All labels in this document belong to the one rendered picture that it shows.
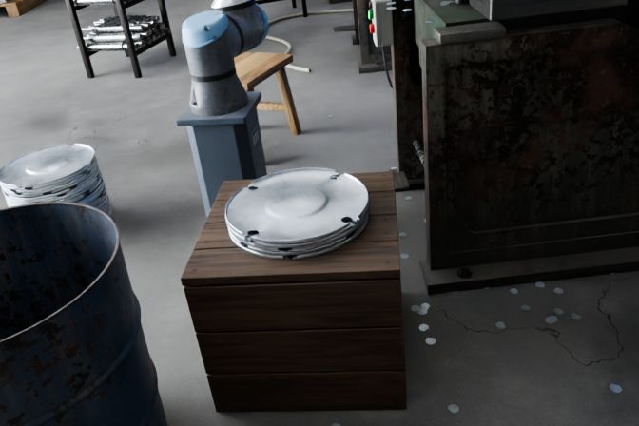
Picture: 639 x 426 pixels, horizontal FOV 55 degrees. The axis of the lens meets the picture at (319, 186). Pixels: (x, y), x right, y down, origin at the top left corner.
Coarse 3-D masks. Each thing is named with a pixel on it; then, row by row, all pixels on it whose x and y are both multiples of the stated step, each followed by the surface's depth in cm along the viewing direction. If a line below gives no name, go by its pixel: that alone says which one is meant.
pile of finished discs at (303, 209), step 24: (312, 168) 136; (240, 192) 131; (264, 192) 130; (288, 192) 127; (312, 192) 126; (336, 192) 126; (360, 192) 125; (240, 216) 122; (264, 216) 121; (288, 216) 119; (312, 216) 119; (336, 216) 118; (360, 216) 118; (240, 240) 117; (264, 240) 113; (288, 240) 111; (312, 240) 112; (336, 240) 114
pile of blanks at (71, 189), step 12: (84, 168) 188; (96, 168) 195; (60, 180) 184; (72, 180) 185; (84, 180) 190; (96, 180) 196; (12, 192) 182; (24, 192) 181; (36, 192) 181; (48, 192) 183; (60, 192) 183; (72, 192) 186; (84, 192) 190; (96, 192) 195; (12, 204) 186; (96, 204) 194; (108, 204) 202
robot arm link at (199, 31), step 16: (192, 16) 153; (208, 16) 151; (224, 16) 150; (192, 32) 147; (208, 32) 147; (224, 32) 150; (240, 32) 155; (192, 48) 149; (208, 48) 148; (224, 48) 151; (240, 48) 157; (192, 64) 152; (208, 64) 150; (224, 64) 152
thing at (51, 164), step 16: (64, 144) 205; (80, 144) 203; (16, 160) 199; (32, 160) 197; (48, 160) 194; (64, 160) 193; (80, 160) 193; (0, 176) 189; (16, 176) 187; (32, 176) 186; (48, 176) 185; (64, 176) 182
